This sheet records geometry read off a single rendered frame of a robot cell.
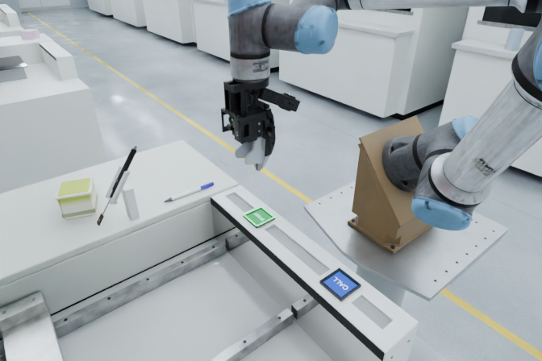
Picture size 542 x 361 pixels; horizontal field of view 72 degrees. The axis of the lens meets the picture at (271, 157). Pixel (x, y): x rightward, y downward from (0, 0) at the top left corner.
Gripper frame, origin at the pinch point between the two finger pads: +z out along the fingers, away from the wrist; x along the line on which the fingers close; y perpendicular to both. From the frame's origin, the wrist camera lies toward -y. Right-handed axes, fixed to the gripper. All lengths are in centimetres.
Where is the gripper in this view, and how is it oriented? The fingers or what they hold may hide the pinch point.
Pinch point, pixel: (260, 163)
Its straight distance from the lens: 82.1
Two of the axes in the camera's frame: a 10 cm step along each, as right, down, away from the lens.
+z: 0.0, 8.7, 4.8
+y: -7.9, 3.0, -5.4
